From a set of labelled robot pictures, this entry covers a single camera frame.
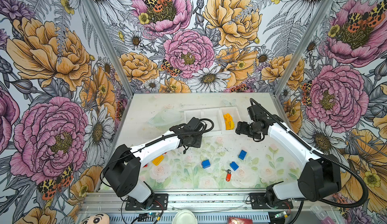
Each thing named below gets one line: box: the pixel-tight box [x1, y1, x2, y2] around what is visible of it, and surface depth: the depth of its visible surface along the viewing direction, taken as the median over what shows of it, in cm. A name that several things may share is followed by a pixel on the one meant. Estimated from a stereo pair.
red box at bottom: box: [227, 216, 253, 224], surface depth 67 cm
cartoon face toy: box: [80, 213, 111, 224], surface depth 65 cm
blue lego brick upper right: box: [237, 149, 247, 160], surface depth 91 cm
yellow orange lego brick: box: [225, 121, 232, 131], surface depth 102 cm
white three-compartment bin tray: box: [183, 105, 240, 135], surface depth 104 cm
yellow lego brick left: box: [152, 154, 165, 166], surface depth 88 cm
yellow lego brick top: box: [223, 113, 233, 124], surface depth 105 cm
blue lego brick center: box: [201, 159, 212, 170], surface depth 87 cm
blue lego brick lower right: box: [229, 161, 239, 172], surface depth 87 cm
